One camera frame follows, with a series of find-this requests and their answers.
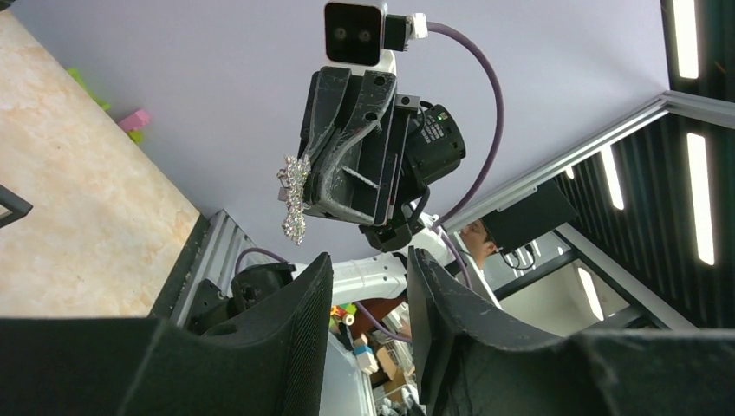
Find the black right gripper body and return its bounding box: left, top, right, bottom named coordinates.
left=360, top=101, right=466, bottom=252

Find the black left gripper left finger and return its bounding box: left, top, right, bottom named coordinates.
left=1, top=253, right=333, bottom=415

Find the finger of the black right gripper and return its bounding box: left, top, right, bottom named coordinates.
left=304, top=70, right=397, bottom=225
left=299, top=66, right=352, bottom=167

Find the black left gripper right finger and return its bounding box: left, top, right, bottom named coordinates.
left=407, top=248, right=734, bottom=415

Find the white silver brooch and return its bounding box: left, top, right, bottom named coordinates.
left=276, top=155, right=311, bottom=245

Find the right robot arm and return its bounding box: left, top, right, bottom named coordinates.
left=277, top=66, right=466, bottom=304

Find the person in background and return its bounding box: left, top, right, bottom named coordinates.
left=459, top=219, right=498, bottom=270

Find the green pink toy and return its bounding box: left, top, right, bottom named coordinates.
left=65, top=67, right=153, bottom=145

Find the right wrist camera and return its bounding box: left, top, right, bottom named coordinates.
left=323, top=1, right=429, bottom=75

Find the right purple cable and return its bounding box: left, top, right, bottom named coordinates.
left=235, top=22, right=506, bottom=346

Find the black square frame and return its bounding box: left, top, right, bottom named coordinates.
left=1, top=185, right=33, bottom=228

